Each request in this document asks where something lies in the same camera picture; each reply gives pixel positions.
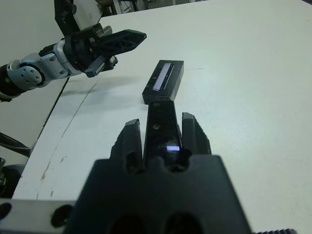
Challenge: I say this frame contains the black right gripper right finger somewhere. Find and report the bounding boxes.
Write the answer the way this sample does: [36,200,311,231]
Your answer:
[181,112,213,158]

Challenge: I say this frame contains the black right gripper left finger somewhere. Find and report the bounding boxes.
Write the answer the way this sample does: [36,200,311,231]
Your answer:
[111,118,144,173]

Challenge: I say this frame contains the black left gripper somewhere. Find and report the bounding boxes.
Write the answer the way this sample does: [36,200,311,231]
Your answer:
[64,23,147,78]

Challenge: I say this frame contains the slim black camera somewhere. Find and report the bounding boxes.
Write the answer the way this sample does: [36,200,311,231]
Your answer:
[142,100,183,171]

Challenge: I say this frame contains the dark robot torso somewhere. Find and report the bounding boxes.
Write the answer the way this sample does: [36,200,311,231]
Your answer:
[0,131,32,198]

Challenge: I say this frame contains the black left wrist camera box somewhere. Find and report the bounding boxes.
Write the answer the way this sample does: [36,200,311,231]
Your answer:
[54,0,103,33]

